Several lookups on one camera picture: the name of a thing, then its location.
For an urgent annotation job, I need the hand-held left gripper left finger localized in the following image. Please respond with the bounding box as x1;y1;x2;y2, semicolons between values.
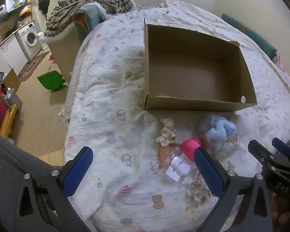
18;146;94;232

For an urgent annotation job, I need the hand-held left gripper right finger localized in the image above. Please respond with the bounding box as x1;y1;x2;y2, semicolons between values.
194;147;272;232

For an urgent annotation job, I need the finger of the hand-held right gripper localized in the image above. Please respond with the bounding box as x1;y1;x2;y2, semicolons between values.
248;140;276;172
272;137;290;165

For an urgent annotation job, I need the beige lace scrunchie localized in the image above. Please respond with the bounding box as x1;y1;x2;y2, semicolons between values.
186;169;219;202

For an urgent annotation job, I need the white cloth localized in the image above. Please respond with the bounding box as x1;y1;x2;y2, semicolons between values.
223;135;244;154

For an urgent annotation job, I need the clear plastic bag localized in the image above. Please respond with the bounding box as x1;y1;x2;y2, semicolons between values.
165;146;199;184

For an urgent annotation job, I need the peach fabric tube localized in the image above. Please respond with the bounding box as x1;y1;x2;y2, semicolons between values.
159;142;179;168

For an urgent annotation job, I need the brown cardboard box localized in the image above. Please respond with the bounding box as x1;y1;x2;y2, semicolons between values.
144;17;258;113

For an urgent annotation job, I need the person's right hand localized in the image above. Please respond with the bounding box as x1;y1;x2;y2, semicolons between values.
271;193;290;226

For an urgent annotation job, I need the pink sock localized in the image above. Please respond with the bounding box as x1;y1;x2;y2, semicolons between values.
180;138;202;159

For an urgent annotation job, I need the blue fluffy cloth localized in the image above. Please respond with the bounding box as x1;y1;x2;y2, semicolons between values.
198;115;237;154

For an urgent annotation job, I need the cream scrunchie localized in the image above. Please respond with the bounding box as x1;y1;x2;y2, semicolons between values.
156;118;177;147

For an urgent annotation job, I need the white printed bed quilt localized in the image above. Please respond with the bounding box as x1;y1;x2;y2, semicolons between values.
63;0;290;232

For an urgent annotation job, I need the yellow wooden rack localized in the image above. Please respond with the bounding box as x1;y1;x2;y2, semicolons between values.
0;97;18;140

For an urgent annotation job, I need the grey bin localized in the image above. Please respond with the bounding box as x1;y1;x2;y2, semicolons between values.
5;88;23;113

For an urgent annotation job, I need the green dustpan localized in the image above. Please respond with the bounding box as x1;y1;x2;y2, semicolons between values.
37;70;68;92

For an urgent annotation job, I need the metal pole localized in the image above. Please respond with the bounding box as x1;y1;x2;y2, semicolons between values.
0;80;13;110

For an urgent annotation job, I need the teal headboard cushion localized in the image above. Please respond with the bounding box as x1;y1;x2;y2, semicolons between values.
221;13;278;60

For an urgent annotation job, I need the flat cardboard piece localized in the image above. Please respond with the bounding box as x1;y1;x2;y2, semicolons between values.
3;68;21;91

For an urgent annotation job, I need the brown patterned rug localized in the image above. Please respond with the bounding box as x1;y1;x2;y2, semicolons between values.
18;51;50;83

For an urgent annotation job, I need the white cabinet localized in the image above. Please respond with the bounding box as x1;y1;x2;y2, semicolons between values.
0;35;28;73

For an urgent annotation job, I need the white washing machine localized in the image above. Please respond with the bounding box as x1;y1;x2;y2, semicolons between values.
16;22;43;61

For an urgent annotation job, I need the teal pillow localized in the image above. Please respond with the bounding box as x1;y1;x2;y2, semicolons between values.
72;3;105;44

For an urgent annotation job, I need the black hanging garment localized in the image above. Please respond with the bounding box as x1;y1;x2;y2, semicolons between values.
38;0;50;14

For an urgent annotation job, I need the cluttered counter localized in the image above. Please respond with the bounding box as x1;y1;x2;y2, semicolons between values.
0;0;37;31

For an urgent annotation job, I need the brown patterned knit blanket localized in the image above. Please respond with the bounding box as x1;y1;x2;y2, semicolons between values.
44;0;136;38

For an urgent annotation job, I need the beige upholstered bed frame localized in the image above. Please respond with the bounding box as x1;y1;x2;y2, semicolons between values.
47;26;82;78

